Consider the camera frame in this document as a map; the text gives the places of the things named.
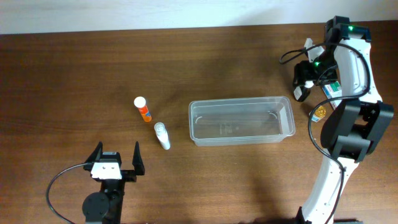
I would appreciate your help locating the clear plastic container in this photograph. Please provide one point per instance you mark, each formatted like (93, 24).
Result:
(238, 121)

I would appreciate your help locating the small jar gold lid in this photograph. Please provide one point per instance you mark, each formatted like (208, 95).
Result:
(318, 114)

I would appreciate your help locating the dark bottle white cap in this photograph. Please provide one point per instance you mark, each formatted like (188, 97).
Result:
(302, 91)

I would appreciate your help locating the white green medicine box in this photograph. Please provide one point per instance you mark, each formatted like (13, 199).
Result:
(333, 90)

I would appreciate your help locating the white calamine lotion bottle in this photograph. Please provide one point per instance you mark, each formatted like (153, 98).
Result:
(162, 135)

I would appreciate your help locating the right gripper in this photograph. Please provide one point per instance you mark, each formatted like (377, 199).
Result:
(302, 70)

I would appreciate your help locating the orange tablet tube white cap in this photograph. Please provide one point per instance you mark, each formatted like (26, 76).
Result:
(140, 104)

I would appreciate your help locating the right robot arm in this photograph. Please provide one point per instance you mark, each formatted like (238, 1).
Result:
(356, 125)

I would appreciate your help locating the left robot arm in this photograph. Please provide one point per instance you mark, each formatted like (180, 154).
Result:
(105, 206)

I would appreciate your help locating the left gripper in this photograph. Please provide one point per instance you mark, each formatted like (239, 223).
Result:
(131, 175)

